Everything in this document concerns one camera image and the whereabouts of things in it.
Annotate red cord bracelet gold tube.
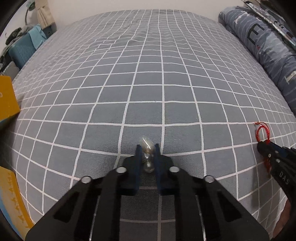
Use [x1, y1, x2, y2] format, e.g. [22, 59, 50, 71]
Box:
[254, 121, 271, 178]

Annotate clear crystal earrings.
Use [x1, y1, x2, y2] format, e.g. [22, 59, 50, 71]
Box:
[141, 137, 155, 173]

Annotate person's right hand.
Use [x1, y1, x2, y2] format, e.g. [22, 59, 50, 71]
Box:
[273, 200, 291, 238]

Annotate white blue cardboard box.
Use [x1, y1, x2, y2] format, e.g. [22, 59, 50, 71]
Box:
[1, 76, 33, 240]

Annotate folded blue patterned duvet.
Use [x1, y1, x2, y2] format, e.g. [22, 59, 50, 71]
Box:
[218, 6, 295, 113]

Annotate grey checked bed sheet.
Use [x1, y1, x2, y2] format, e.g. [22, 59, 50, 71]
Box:
[10, 9, 295, 233]

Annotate grey patterned pillow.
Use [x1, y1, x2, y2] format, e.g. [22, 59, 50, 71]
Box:
[243, 1, 295, 50]

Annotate grey suitcase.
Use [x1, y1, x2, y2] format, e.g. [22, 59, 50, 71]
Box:
[1, 61, 20, 80]

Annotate teal suitcase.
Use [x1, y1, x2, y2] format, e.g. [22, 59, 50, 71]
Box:
[8, 24, 47, 69]

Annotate beige left curtain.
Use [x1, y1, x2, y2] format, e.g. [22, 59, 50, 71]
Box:
[35, 0, 55, 29]

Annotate teal desk lamp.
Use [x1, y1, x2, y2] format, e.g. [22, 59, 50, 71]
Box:
[25, 0, 36, 25]

